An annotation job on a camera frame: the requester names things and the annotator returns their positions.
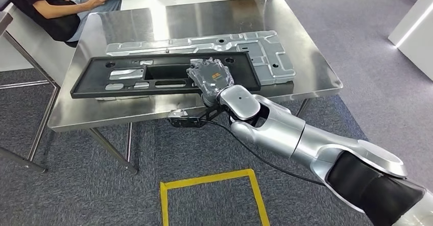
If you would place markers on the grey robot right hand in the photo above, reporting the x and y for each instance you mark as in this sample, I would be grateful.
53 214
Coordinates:
213 79

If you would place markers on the person's right hand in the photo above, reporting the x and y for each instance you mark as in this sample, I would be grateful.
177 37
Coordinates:
96 1

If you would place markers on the black plastic plate part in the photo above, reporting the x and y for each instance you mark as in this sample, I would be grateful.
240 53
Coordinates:
88 82

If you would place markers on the person's right forearm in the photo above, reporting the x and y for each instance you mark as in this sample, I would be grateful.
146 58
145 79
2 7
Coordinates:
57 11

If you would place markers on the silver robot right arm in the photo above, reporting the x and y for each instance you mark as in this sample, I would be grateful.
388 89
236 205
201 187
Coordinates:
280 133

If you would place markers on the stainless steel workbench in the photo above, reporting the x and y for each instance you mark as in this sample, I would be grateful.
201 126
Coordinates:
203 18

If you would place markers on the stamped grey metal panel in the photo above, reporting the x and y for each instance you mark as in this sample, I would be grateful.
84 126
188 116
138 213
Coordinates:
270 59

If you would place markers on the white bench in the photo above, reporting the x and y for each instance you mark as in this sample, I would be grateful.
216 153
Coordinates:
44 55

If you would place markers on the yellow floor tape square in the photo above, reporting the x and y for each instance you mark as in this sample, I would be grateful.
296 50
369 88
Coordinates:
203 178

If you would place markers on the black camera bracket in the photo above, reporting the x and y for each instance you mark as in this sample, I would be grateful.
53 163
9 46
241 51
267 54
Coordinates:
189 121

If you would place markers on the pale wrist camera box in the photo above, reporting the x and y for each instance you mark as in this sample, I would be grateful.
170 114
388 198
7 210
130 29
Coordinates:
177 113

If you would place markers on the steel frame table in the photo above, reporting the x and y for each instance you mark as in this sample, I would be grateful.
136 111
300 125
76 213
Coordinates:
23 84

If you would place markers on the white display pedestal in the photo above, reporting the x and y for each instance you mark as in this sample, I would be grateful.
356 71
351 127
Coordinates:
419 42

